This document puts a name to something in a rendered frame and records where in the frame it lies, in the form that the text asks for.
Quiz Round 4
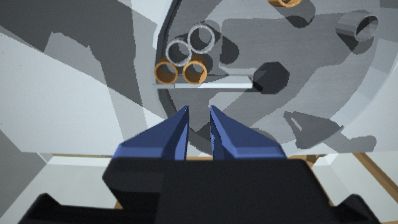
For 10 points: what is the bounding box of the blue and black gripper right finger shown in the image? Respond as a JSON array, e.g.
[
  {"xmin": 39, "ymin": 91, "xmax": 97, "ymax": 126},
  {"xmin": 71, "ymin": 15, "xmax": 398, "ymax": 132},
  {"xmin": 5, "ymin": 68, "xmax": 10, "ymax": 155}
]
[{"xmin": 210, "ymin": 105, "xmax": 288, "ymax": 160}]

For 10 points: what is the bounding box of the grey metal ring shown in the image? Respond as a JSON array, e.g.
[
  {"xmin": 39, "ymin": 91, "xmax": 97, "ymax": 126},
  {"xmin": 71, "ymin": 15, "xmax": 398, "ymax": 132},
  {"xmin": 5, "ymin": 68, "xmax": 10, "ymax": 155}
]
[
  {"xmin": 187, "ymin": 22, "xmax": 215, "ymax": 54},
  {"xmin": 166, "ymin": 35, "xmax": 192, "ymax": 67},
  {"xmin": 336, "ymin": 11, "xmax": 381, "ymax": 42}
]

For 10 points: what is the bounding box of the bronze bushing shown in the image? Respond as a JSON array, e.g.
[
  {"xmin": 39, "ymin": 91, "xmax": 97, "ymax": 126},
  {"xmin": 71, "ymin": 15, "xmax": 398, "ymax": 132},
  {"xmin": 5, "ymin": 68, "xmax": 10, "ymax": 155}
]
[
  {"xmin": 154, "ymin": 55, "xmax": 181, "ymax": 85},
  {"xmin": 267, "ymin": 0, "xmax": 302, "ymax": 7},
  {"xmin": 183, "ymin": 55, "xmax": 207, "ymax": 84}
]

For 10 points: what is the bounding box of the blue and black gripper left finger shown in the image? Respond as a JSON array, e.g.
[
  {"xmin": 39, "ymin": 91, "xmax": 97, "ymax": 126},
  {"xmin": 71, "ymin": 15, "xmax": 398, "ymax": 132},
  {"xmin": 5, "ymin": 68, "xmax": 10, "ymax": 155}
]
[{"xmin": 111, "ymin": 105, "xmax": 189, "ymax": 160}]

